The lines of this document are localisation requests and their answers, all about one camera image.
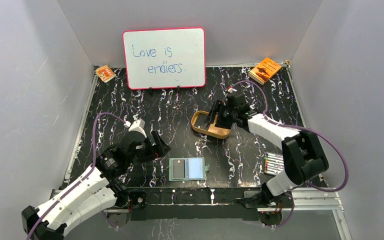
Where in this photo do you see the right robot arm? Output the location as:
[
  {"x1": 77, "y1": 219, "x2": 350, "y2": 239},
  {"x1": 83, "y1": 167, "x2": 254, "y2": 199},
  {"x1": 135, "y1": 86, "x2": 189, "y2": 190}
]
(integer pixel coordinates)
[{"x1": 204, "y1": 92, "x2": 329, "y2": 207}]

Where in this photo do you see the aluminium frame rail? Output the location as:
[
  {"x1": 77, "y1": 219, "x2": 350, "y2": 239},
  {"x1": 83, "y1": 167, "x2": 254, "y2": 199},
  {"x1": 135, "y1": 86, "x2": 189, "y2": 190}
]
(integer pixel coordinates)
[{"x1": 132, "y1": 187, "x2": 344, "y2": 211}]

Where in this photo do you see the mint green card holder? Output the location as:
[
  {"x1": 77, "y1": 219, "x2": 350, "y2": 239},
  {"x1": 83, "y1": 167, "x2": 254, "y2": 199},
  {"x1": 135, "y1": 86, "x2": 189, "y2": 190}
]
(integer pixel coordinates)
[{"x1": 168, "y1": 157, "x2": 210, "y2": 182}]

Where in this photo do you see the pink framed whiteboard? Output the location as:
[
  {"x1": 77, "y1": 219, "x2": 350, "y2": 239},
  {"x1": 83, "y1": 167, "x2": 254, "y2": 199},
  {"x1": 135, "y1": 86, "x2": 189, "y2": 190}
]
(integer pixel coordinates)
[{"x1": 122, "y1": 27, "x2": 207, "y2": 90}]

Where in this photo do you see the orange book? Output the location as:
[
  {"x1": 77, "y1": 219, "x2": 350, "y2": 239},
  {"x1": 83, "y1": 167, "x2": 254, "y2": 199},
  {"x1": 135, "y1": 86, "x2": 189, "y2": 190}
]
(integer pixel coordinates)
[{"x1": 248, "y1": 57, "x2": 282, "y2": 85}]

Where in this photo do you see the marker pen box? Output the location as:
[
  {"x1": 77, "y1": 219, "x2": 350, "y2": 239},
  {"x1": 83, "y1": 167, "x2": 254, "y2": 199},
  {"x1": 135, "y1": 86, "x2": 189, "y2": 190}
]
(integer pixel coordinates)
[{"x1": 263, "y1": 152, "x2": 285, "y2": 176}]

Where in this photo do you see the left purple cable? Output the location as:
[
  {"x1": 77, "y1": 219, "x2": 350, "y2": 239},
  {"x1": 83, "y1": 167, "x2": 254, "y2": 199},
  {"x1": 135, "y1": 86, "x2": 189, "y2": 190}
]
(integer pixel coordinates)
[{"x1": 25, "y1": 112, "x2": 132, "y2": 240}]

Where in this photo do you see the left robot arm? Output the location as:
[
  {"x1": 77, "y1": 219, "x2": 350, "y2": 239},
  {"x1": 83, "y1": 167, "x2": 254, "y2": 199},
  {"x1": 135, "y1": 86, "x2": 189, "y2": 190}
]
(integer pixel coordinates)
[{"x1": 21, "y1": 130, "x2": 171, "y2": 240}]

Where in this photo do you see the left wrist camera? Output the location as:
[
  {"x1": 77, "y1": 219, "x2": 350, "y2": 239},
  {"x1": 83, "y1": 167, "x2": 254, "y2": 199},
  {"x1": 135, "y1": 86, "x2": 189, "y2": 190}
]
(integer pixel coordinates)
[{"x1": 127, "y1": 119, "x2": 147, "y2": 142}]

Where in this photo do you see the card inside tray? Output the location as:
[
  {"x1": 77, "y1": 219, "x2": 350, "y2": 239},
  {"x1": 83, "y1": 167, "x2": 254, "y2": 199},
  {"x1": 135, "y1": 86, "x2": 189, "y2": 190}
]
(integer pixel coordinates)
[{"x1": 195, "y1": 112, "x2": 210, "y2": 131}]

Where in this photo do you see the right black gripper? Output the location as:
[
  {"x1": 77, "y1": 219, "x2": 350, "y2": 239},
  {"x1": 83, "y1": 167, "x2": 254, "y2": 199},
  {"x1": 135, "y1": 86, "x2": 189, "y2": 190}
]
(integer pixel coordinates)
[{"x1": 203, "y1": 99, "x2": 237, "y2": 130}]

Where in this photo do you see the small orange card box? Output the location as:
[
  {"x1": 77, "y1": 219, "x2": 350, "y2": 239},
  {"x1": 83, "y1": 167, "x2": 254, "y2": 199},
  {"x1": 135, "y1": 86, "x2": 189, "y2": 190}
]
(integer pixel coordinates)
[{"x1": 95, "y1": 65, "x2": 116, "y2": 83}]

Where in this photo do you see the grey card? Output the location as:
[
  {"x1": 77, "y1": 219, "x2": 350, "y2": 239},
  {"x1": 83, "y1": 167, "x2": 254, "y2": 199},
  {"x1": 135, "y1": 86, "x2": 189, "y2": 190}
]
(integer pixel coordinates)
[{"x1": 172, "y1": 159, "x2": 186, "y2": 180}]

